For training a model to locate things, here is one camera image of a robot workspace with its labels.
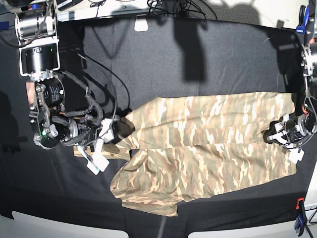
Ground blue clamp top right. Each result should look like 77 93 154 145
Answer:
296 5 309 34

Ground orange clamp bottom right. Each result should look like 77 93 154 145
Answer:
294 197 307 237

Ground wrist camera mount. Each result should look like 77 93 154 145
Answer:
76 119 114 175
288 148 305 164

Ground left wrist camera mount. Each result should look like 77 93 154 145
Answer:
288 148 305 164

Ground black table cloth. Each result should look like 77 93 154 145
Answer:
0 18 317 238

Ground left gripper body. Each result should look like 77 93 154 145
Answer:
272 113 312 149

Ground camouflage t-shirt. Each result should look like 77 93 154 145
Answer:
73 91 298 218

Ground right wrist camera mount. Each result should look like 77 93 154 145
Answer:
76 119 114 175

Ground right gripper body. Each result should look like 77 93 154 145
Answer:
74 119 123 151

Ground white tape patch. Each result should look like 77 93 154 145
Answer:
134 16 149 32

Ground black cables on desk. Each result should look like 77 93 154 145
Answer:
146 0 218 20

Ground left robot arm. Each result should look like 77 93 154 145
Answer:
264 3 317 149

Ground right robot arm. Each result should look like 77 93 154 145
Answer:
9 0 134 150

